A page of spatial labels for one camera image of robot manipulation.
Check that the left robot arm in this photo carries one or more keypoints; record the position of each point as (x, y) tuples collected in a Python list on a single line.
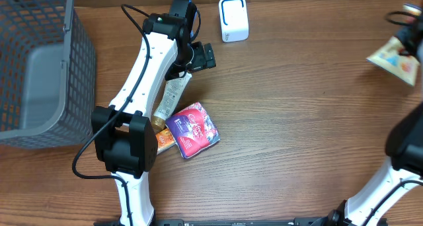
[(122, 132)]

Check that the white tube with gold cap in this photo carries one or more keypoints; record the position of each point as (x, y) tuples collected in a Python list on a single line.
[(171, 96)]

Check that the grey plastic shopping basket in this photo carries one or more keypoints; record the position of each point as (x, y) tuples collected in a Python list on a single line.
[(48, 71)]

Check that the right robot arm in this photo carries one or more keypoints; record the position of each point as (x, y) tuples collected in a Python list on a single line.
[(400, 172)]

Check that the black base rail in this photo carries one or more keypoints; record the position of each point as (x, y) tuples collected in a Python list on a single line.
[(298, 221)]

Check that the red purple pad pack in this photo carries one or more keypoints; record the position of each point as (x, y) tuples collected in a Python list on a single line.
[(193, 130)]

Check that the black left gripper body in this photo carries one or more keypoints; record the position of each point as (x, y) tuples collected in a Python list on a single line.
[(201, 59)]

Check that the white barcode scanner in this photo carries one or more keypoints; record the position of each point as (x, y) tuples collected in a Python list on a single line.
[(234, 20)]

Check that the orange small box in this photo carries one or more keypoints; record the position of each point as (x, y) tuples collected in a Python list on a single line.
[(165, 140)]

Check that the yellow snack bag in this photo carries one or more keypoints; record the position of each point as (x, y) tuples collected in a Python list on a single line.
[(390, 56)]

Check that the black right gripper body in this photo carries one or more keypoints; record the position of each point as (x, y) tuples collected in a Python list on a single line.
[(411, 36)]

